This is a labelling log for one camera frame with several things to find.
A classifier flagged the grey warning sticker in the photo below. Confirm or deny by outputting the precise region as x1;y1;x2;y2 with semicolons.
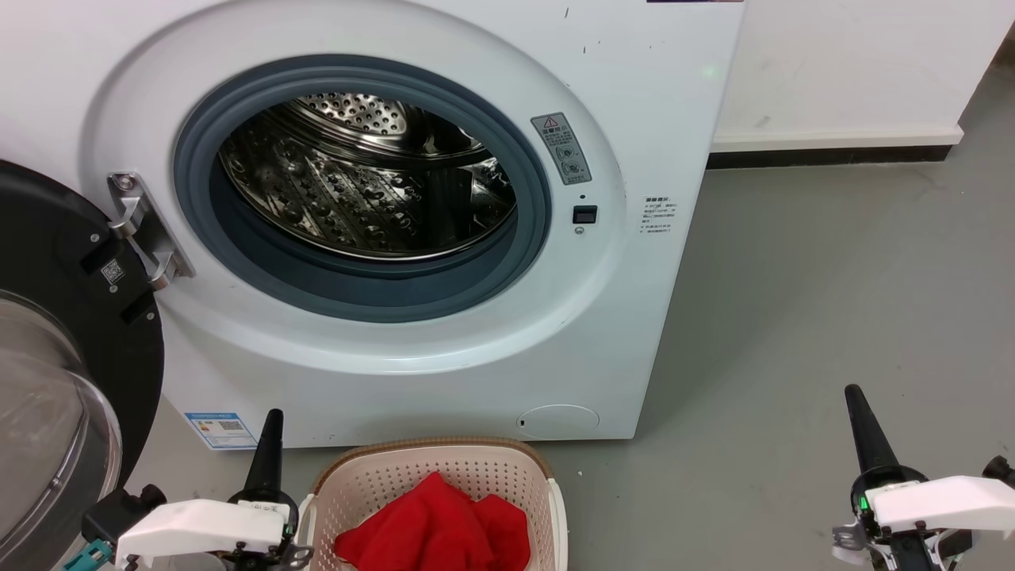
530;113;592;186

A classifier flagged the red and white garment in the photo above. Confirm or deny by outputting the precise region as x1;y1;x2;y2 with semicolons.
335;472;530;571

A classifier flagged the white and black baseboard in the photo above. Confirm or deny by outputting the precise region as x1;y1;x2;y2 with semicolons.
706;124;964;170

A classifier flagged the teal cable connector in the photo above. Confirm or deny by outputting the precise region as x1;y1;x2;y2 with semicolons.
63;539;113;571

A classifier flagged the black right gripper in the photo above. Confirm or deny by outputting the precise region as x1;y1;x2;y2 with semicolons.
833;385;973;571

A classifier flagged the white front-load washing machine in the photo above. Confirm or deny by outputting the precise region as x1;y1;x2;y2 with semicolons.
0;0;746;450

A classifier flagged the grey rubber door gasket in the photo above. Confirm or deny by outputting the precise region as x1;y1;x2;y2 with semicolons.
173;54;553;323

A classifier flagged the cream perforated laundry basket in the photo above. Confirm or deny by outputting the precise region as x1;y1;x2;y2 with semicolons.
297;437;569;571

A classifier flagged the round white filter cover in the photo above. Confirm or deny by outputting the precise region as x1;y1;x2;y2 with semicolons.
516;404;601;440

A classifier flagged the blue energy label sticker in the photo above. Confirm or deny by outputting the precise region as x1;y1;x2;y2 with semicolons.
184;411;259;450

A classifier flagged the black round washer door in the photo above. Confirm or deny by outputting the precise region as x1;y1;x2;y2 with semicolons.
0;160;165;571

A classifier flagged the silver metal door hinge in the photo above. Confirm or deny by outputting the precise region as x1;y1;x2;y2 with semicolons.
107;172;195;290

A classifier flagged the stainless steel washing machine drum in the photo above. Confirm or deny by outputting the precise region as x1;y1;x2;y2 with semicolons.
218;93;518;261

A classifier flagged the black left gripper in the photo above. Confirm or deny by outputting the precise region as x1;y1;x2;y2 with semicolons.
228;410;315;571

